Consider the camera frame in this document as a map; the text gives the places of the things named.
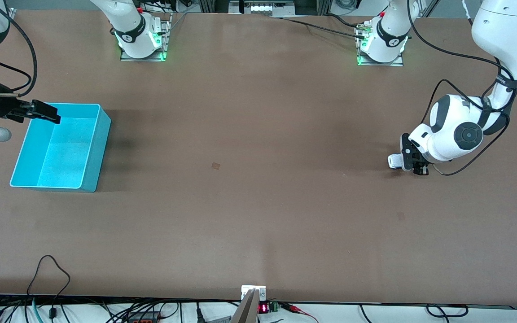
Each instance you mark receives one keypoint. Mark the red LED display module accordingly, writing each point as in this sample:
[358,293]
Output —
[263,308]

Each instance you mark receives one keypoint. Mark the grey aluminium bar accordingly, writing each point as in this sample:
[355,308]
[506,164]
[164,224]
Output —
[247,312]

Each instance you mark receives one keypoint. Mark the silver rack with lights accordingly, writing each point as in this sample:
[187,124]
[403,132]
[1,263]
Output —
[263,8]

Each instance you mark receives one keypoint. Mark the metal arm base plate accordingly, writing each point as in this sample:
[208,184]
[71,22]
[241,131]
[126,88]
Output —
[167,40]
[384,64]

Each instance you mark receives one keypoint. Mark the white mount bracket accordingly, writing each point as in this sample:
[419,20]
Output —
[245,289]

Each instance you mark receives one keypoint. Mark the red clip lead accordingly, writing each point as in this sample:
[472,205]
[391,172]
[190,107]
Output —
[292,308]

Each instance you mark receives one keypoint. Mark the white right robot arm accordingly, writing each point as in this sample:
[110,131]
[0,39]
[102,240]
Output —
[126,20]

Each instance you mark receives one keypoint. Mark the teal plastic bin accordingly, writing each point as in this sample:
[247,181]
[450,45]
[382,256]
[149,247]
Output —
[61,161]

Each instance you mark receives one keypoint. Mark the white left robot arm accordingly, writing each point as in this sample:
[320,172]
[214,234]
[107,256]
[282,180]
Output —
[505,31]

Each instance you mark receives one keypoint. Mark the aluminium frame post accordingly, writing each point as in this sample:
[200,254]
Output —
[11,13]

